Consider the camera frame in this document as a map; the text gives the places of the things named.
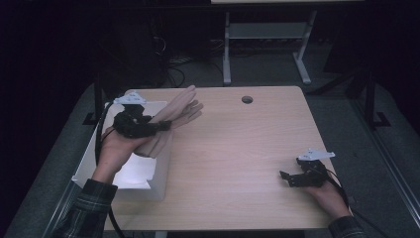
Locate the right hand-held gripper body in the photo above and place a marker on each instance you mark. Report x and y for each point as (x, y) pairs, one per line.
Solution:
(312, 175)

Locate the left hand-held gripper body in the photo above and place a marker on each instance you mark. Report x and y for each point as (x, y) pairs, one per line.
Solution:
(132, 124)

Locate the beige glove with dark button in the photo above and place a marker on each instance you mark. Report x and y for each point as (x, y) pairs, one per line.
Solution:
(185, 112)

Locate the plain beige glove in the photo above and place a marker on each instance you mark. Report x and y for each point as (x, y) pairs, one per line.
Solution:
(180, 99)

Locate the white box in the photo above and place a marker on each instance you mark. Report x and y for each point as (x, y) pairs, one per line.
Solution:
(158, 178)

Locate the person's right hand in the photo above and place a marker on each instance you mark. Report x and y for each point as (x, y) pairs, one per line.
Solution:
(330, 198)

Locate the person's left hand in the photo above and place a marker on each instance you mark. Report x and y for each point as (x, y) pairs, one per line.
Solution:
(115, 153)

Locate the black stand leg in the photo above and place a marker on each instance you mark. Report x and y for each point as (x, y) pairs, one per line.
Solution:
(97, 99)
(370, 99)

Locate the grey metal stand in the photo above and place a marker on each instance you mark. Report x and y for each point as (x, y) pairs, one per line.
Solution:
(264, 31)

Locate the aluminium rail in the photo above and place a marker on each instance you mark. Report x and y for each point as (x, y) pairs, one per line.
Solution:
(61, 208)
(389, 155)

